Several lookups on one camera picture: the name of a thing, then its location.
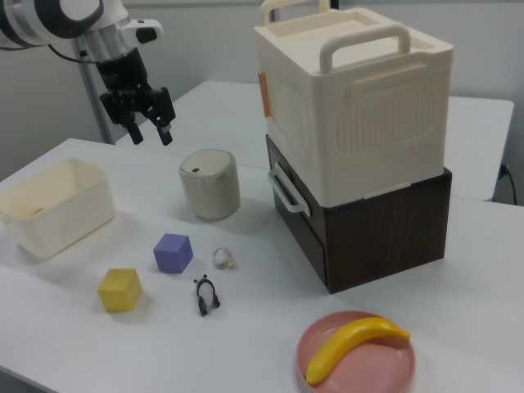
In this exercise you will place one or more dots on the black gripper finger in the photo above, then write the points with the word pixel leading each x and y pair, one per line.
pixel 165 134
pixel 134 132

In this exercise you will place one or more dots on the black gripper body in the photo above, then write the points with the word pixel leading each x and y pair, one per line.
pixel 127 86

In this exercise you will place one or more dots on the beige lidded trash can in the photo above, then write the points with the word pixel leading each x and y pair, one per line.
pixel 210 192

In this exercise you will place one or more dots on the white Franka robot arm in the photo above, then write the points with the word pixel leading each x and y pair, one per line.
pixel 49 20

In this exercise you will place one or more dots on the cream open plastic bin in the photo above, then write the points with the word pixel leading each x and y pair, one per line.
pixel 61 225

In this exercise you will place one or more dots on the grey metal pole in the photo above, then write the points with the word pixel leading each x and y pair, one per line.
pixel 100 118

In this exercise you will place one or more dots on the orange tag on storage box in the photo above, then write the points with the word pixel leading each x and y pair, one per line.
pixel 265 94

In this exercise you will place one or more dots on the purple foam cube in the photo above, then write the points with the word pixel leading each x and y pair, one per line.
pixel 172 256

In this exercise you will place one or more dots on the crumpled white paper ball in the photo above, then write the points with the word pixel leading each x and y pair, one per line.
pixel 223 258

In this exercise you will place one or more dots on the yellow foam cube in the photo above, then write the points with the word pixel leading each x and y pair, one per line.
pixel 118 292

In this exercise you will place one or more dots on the small panda figurine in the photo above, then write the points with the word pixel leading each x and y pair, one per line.
pixel 206 292

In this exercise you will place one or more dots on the dark brown wooden drawer cabinet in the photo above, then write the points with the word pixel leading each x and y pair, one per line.
pixel 389 237

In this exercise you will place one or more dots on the yellow toy banana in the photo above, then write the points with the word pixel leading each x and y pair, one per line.
pixel 348 340

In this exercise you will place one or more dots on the pink plate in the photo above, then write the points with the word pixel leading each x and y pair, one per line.
pixel 368 368

